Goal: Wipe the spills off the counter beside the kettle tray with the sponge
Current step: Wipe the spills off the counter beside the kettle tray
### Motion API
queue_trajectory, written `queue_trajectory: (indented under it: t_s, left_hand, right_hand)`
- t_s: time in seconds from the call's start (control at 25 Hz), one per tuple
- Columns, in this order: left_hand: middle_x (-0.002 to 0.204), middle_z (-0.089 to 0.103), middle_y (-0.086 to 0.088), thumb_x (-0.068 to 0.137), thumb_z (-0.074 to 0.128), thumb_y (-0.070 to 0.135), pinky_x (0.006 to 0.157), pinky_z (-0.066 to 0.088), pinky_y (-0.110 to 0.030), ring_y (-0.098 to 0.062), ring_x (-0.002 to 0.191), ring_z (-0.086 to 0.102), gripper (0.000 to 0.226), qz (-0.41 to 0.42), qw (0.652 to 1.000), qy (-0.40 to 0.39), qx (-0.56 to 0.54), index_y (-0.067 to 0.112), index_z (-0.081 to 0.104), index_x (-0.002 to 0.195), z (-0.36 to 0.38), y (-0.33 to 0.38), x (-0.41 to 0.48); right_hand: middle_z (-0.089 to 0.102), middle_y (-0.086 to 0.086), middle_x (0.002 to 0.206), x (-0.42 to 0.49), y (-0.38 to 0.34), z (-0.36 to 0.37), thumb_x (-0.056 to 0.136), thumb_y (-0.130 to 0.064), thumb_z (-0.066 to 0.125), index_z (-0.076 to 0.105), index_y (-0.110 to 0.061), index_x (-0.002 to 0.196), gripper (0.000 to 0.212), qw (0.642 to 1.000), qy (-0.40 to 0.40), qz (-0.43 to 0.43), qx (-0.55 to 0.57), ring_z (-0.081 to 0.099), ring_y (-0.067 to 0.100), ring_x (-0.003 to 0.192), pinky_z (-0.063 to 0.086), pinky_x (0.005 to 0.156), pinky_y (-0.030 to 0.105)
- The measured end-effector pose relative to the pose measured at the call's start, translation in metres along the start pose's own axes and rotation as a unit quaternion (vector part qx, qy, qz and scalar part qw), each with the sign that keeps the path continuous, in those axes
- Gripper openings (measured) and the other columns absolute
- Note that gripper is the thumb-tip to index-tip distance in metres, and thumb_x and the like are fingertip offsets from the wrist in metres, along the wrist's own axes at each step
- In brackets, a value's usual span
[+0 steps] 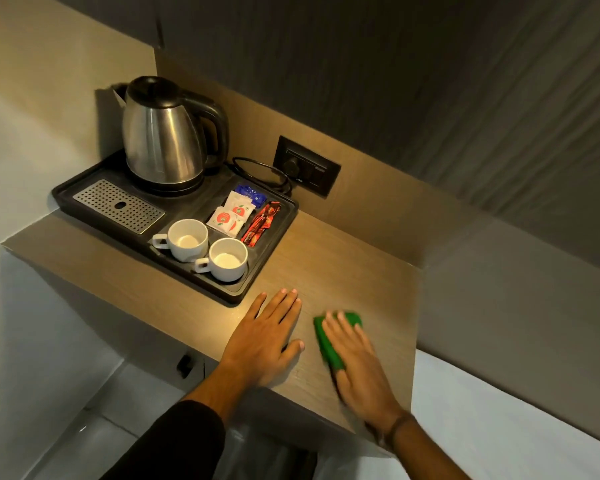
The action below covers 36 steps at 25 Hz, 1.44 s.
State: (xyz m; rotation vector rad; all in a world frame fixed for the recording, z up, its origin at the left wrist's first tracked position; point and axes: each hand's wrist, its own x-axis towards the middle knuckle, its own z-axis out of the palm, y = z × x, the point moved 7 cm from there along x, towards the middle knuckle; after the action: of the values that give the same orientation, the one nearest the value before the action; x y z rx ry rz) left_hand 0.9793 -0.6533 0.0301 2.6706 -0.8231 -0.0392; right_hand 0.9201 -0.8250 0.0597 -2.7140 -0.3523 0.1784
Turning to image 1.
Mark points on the white ceramic cup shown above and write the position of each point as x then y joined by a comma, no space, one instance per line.
186,240
226,260

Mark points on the person's right fingers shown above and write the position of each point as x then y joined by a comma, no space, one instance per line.
345,334

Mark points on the green cleaning cloth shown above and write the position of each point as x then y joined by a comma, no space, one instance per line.
326,342

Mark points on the black kettle base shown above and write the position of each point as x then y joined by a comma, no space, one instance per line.
180,187

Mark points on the person's right hand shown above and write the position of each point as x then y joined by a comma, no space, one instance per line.
362,374

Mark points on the bin with clear plastic liner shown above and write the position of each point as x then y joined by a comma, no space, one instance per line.
270,452

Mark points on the person's left little finger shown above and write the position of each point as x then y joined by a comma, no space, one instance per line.
255,309

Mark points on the person's right forearm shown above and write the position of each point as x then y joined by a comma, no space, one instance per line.
425,454

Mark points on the black plastic tray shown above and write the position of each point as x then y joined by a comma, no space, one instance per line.
190,214

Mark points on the person's left middle finger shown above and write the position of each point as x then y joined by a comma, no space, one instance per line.
284,309

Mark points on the black wall socket panel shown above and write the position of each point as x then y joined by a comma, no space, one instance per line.
315,167

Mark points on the person's left hand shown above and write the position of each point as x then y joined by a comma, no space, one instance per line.
260,344

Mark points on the black power plug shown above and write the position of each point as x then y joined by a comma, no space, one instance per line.
291,165

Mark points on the person's left thumb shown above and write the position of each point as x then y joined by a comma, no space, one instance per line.
292,350

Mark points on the perforated metal drip grate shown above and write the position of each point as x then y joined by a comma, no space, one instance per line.
117,205

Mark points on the red stick sachet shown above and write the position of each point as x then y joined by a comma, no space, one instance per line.
255,224
266,225

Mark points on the blue sachet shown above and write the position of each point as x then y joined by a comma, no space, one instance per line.
252,193

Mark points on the stainless steel electric kettle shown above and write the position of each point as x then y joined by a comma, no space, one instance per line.
162,134

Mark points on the person's left forearm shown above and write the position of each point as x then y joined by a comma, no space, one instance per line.
180,434

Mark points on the white sachet with red print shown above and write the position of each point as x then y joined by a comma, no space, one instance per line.
241,204
224,222

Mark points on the dark wristband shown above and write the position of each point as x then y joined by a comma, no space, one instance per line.
397,428

